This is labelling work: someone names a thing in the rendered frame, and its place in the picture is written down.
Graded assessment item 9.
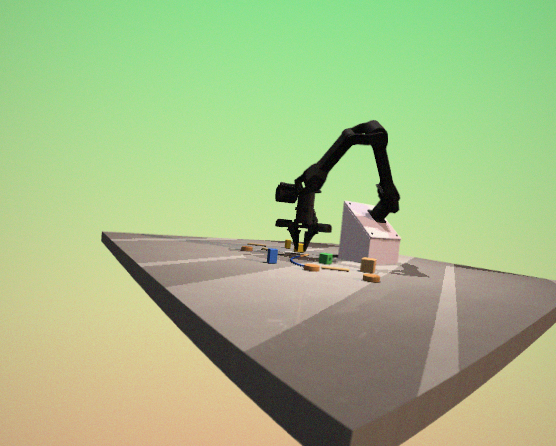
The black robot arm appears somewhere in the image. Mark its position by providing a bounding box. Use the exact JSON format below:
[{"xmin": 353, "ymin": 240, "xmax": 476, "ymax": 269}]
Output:
[{"xmin": 275, "ymin": 120, "xmax": 400, "ymax": 223}]

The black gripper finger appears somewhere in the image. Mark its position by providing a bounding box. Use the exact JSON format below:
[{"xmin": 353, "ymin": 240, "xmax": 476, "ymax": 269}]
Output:
[
  {"xmin": 303, "ymin": 231, "xmax": 319, "ymax": 252},
  {"xmin": 287, "ymin": 229, "xmax": 301, "ymax": 251}
]

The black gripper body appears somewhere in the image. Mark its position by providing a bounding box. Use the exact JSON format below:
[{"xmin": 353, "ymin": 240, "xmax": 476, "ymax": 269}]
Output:
[{"xmin": 275, "ymin": 204, "xmax": 332, "ymax": 233}]

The small blue block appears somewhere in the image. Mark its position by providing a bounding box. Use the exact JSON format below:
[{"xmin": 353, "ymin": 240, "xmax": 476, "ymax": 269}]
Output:
[{"xmin": 267, "ymin": 248, "xmax": 278, "ymax": 264}]

